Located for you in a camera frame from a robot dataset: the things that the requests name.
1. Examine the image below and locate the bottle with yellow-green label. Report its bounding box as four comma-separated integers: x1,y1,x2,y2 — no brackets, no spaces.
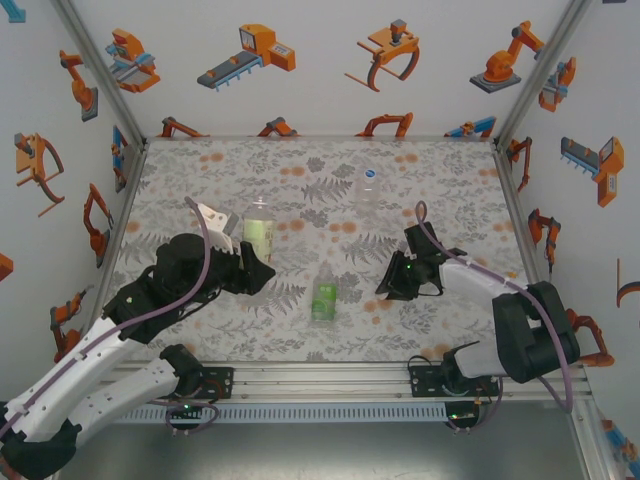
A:
242,196,280,267

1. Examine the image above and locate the bottle with green label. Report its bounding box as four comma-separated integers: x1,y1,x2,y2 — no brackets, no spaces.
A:
308,259,339,329

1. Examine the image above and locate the clear unlabelled plastic bottle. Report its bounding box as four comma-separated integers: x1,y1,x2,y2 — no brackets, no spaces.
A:
355,168,382,207

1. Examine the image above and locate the floral patterned tablecloth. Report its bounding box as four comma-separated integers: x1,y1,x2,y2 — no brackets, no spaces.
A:
102,137,560,364

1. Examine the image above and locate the grey metal base panel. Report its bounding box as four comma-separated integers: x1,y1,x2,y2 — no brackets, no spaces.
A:
54,419,589,480

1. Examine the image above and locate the left aluminium side rail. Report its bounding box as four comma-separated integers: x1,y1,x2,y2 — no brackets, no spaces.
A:
47,139,151,369

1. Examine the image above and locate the aluminium side rail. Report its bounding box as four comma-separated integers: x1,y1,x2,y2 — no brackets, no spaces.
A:
47,139,151,369
492,142,569,361

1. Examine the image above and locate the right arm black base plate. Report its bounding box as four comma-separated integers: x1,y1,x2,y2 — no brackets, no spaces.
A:
408,360,500,400

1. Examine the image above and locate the right aluminium side rail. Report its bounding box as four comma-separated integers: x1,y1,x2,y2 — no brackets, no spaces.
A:
492,142,569,361

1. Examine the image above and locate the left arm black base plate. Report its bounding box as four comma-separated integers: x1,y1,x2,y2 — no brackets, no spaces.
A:
197,366,236,401

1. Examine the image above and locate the aluminium front rail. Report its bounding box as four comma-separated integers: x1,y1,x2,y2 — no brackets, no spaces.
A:
47,362,594,403

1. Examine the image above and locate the grey slotted cable duct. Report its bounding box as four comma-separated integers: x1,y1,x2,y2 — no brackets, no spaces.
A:
107,402,449,424

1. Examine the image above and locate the aluminium back rail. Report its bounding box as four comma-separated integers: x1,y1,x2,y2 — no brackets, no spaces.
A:
144,133,499,144

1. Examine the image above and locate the left aluminium corner post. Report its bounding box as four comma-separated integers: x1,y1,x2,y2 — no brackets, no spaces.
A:
49,0,151,149

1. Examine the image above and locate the aluminium corner post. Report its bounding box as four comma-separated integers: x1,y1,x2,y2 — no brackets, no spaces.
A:
492,0,599,151
49,0,151,149

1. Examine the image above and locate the aluminium frame leg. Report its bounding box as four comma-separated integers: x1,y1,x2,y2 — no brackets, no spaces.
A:
569,399,619,480

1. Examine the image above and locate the right aluminium corner post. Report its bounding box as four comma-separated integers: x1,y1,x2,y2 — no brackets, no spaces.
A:
492,0,599,151

